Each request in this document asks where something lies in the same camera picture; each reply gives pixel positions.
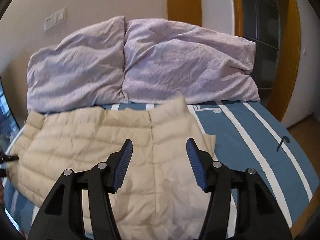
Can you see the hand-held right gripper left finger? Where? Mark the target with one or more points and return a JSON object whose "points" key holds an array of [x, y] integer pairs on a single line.
{"points": [[123, 165]]}

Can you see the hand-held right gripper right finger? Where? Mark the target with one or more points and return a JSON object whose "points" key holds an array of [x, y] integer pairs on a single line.
{"points": [[196, 165]]}

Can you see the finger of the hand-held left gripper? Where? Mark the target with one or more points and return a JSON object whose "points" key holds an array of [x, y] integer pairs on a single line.
{"points": [[10, 158]]}

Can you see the beige quilted down jacket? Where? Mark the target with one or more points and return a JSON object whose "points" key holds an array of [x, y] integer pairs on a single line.
{"points": [[87, 135]]}

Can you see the flat screen television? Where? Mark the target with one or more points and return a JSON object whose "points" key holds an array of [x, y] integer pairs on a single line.
{"points": [[5, 120]]}

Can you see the bed with blue striped sheet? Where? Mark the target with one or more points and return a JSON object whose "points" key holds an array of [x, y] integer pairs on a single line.
{"points": [[245, 140]]}

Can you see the lilac floral pillow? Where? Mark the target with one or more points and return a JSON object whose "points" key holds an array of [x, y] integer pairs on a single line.
{"points": [[187, 67], [75, 72]]}

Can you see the dark glass panel door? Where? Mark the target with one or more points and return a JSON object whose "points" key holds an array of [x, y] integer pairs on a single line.
{"points": [[262, 17]]}

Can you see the wooden trim strip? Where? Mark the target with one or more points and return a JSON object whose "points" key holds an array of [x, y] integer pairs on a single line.
{"points": [[183, 0]]}

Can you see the white wall socket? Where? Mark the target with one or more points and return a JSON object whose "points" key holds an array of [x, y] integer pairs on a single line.
{"points": [[49, 23]]}

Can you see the wooden door frame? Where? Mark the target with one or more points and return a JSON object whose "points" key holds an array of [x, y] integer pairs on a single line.
{"points": [[291, 55]]}

